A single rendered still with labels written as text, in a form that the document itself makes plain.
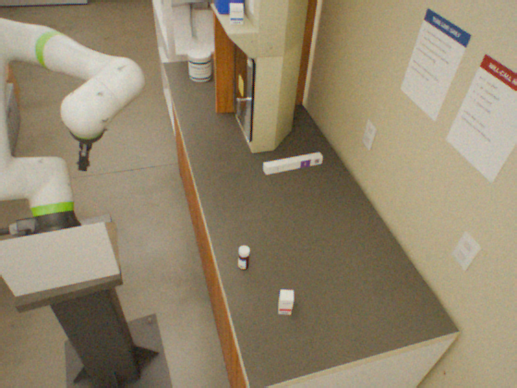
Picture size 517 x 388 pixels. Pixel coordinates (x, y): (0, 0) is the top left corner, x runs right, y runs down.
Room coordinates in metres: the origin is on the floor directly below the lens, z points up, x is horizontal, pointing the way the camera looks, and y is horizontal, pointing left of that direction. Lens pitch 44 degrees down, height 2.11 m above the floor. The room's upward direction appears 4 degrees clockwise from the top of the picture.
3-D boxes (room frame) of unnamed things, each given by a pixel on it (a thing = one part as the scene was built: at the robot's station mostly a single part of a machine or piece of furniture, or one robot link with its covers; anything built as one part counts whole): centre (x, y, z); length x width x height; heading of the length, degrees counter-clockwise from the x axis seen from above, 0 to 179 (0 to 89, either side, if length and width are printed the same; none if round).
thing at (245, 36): (1.64, 0.17, 1.46); 0.32 x 0.11 x 0.10; 20
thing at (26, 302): (0.85, 0.66, 0.92); 0.32 x 0.32 x 0.04; 25
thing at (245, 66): (1.66, 0.12, 1.19); 0.30 x 0.01 x 0.40; 19
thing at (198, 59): (2.21, 0.42, 1.02); 0.13 x 0.13 x 0.15
